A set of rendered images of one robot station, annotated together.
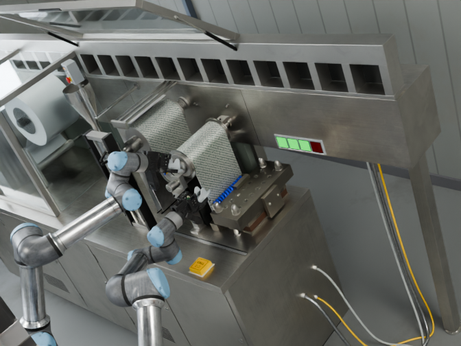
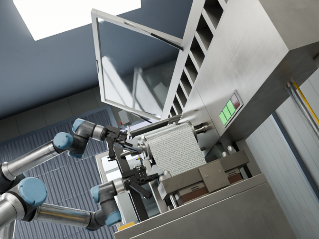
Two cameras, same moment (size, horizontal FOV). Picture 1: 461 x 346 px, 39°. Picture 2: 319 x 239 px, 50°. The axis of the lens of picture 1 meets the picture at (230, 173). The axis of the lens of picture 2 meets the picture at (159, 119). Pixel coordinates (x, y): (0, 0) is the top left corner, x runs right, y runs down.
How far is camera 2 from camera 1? 215 cm
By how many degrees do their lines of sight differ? 55
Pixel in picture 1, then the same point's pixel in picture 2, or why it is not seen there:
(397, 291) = not seen: outside the picture
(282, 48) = (191, 16)
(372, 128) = (247, 32)
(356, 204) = not seen: outside the picture
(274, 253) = (203, 227)
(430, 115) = not seen: outside the picture
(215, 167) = (175, 154)
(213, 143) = (174, 133)
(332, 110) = (225, 44)
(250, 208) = (182, 175)
